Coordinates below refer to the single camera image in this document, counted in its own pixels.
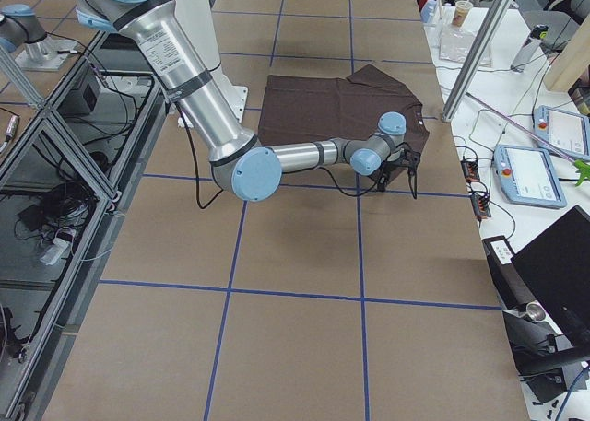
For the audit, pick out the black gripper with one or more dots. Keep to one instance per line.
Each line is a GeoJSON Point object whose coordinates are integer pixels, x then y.
{"type": "Point", "coordinates": [386, 174]}

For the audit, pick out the dark brown t-shirt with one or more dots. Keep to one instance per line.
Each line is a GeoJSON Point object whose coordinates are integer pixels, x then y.
{"type": "Point", "coordinates": [308, 109]}

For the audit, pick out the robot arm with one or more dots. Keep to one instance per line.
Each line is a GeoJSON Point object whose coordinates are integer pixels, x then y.
{"type": "Point", "coordinates": [239, 163]}
{"type": "Point", "coordinates": [21, 27]}

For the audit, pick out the near teach pendant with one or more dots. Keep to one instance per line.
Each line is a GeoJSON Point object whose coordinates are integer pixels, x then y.
{"type": "Point", "coordinates": [528, 177]}

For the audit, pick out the teach pendant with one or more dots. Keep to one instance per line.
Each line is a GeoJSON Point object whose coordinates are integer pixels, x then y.
{"type": "Point", "coordinates": [528, 177]}
{"type": "Point", "coordinates": [568, 131]}

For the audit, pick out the drink cup with straw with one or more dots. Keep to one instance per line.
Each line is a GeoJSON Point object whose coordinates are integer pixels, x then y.
{"type": "Point", "coordinates": [461, 11]}

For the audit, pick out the brown paper table cover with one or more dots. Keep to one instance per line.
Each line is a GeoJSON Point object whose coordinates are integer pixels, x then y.
{"type": "Point", "coordinates": [310, 305]}

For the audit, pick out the far teach pendant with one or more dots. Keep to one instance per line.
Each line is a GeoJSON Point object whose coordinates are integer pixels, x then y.
{"type": "Point", "coordinates": [568, 131]}

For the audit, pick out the reacher grabber stick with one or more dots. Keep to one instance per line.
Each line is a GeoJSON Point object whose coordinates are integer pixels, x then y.
{"type": "Point", "coordinates": [581, 165]}

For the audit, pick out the black laptop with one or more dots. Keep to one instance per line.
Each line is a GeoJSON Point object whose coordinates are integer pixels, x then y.
{"type": "Point", "coordinates": [555, 268]}

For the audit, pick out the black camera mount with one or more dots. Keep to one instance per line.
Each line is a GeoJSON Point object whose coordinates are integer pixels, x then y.
{"type": "Point", "coordinates": [383, 176]}

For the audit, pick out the aluminium frame post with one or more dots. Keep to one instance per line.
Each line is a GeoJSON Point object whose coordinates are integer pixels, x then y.
{"type": "Point", "coordinates": [486, 32]}

